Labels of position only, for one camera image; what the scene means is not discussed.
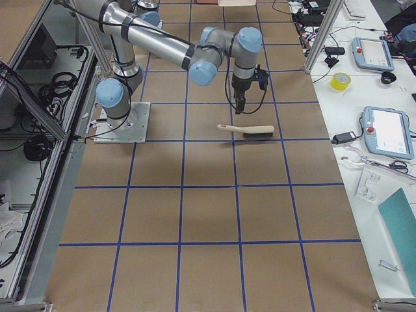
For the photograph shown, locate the black scissors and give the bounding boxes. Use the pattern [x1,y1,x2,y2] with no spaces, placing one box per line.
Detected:
[388,160,409,174]

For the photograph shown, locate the far teach pendant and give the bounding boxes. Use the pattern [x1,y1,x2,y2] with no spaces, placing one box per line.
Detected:
[351,37,395,72]

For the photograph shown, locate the coiled black cables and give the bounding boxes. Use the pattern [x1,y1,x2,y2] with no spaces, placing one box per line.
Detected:
[38,71,82,113]

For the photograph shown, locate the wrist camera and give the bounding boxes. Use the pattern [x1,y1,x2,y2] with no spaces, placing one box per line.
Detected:
[253,64,269,91]

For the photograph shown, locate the yellow tape roll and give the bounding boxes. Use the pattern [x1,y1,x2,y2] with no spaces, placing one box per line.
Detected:
[330,72,352,92]

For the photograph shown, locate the black power adapter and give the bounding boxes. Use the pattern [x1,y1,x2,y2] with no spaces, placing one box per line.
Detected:
[331,131,358,145]

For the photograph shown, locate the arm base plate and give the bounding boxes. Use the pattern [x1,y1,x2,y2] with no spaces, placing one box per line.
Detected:
[93,102,151,144]

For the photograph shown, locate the near teach pendant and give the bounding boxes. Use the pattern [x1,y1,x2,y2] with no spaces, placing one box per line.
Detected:
[360,106,414,160]

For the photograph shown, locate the white crumpled cloth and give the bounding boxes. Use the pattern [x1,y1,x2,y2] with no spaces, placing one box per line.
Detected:
[0,180,25,248]

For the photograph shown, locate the black webcam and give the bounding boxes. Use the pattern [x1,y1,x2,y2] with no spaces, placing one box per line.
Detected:
[324,47,345,68]

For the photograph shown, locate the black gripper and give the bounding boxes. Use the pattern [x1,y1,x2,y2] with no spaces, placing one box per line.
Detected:
[231,75,252,114]

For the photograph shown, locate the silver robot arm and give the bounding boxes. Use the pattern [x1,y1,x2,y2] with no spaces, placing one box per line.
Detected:
[70,1,268,114]
[132,0,163,28]

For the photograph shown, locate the small black bowl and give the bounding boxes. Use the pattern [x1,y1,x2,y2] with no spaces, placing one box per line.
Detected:
[380,71,397,85]

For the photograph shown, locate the beige hand brush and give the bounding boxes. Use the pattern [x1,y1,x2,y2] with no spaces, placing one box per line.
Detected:
[217,124,275,138]

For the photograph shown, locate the teach pendant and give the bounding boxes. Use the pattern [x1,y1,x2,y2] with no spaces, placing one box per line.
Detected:
[360,106,414,160]
[351,37,395,72]

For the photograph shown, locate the beige plastic dustpan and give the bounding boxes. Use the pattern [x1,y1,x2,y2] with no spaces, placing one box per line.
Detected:
[218,0,257,7]

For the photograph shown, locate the teal notebook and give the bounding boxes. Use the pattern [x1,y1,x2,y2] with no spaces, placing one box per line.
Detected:
[378,188,415,296]

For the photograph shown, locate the aluminium frame post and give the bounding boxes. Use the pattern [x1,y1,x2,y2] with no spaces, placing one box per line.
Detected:
[304,0,344,74]

